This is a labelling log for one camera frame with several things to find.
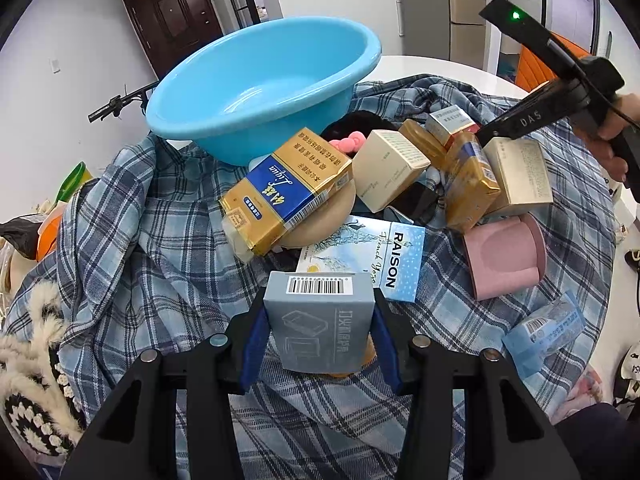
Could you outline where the white bag with black print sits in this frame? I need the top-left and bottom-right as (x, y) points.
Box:
(612, 340), (640, 406)

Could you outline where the grey cardboard box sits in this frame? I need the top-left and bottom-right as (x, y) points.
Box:
(263, 271), (376, 375)

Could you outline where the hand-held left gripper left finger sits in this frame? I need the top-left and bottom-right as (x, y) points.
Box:
(60, 285), (275, 480)

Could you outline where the pink toy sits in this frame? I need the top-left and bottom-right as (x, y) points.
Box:
(334, 130), (368, 153)

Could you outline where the large gold and blue pack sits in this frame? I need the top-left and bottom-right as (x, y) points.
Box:
(218, 127), (355, 257)

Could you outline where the fur-trimmed crochet garment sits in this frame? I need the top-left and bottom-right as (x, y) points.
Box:
(0, 280), (86, 456)

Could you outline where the white and red pack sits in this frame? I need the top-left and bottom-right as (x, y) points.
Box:
(425, 106), (478, 148)

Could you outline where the dark brown door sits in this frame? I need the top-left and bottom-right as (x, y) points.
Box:
(122, 0), (224, 78)

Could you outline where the green plastic item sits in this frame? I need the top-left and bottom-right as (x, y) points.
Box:
(54, 161), (93, 203)

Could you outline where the beige round case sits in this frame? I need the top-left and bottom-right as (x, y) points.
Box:
(272, 180), (357, 250)

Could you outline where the black glossy box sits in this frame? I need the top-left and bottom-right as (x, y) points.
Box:
(387, 182), (441, 226)

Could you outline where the blue plaid cloth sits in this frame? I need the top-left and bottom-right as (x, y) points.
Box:
(2, 74), (613, 480)

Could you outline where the light blue tissue packet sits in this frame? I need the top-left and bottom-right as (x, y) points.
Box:
(501, 290), (586, 380)

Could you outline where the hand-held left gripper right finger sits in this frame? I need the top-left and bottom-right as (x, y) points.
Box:
(371, 287), (581, 480)

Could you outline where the pink plastic cup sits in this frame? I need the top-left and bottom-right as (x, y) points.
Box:
(462, 212), (547, 302)

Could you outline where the black plastic bag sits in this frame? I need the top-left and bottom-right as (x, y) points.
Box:
(0, 217), (46, 256)

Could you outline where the cream cardboard box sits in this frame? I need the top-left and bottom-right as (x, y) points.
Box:
(482, 137), (555, 216)

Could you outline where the orange sofa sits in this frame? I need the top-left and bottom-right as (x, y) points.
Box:
(515, 35), (591, 93)

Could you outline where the light blue printed box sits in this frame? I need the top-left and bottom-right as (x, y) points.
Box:
(296, 215), (426, 303)

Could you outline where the person's right hand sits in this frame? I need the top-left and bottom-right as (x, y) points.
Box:
(571, 94), (640, 184)

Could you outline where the blue plastic basin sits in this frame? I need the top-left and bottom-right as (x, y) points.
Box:
(145, 16), (383, 167)

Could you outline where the small gold and blue pack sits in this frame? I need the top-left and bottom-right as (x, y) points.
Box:
(442, 132), (501, 233)

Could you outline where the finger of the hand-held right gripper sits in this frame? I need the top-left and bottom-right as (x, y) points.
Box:
(477, 110), (518, 147)

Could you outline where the orange item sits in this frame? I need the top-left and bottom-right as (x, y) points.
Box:
(36, 205), (63, 261)

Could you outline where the beige fridge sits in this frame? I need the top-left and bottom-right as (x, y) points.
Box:
(446, 0), (503, 58)

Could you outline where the cream box with tan side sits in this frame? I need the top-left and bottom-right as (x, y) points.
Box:
(352, 130), (432, 213)

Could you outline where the black scooter handlebar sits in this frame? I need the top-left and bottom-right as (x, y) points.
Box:
(88, 80), (161, 123)

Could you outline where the black furry item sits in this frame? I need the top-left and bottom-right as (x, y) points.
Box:
(320, 110), (401, 143)

